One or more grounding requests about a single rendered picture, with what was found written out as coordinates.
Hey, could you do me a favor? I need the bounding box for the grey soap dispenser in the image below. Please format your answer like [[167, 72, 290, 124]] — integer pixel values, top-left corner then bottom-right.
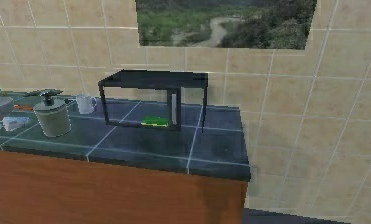
[[32, 91, 72, 138]]

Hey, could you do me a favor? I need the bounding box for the grey sink basin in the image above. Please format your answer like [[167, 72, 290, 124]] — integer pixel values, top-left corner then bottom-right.
[[0, 95, 15, 122]]

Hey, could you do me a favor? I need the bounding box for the green sponge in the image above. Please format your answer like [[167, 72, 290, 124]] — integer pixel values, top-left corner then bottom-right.
[[140, 115, 170, 128]]

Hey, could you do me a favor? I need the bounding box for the dark sink tap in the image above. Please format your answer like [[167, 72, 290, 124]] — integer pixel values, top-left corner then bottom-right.
[[22, 88, 64, 98]]

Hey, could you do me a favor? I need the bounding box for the framed landscape picture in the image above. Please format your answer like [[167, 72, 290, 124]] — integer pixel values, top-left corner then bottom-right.
[[135, 0, 318, 51]]

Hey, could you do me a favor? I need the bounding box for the orange small object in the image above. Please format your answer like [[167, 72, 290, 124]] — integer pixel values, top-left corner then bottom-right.
[[13, 104, 35, 112]]

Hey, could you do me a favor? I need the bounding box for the brown cupboard with tiled worktop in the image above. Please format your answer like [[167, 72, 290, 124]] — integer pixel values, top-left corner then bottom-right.
[[0, 90, 252, 224]]

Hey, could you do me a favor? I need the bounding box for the black microwave frame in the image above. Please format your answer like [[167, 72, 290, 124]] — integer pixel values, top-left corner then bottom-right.
[[98, 69, 209, 134]]

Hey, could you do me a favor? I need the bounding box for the white mug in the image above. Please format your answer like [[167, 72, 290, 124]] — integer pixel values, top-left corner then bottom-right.
[[75, 93, 98, 115]]

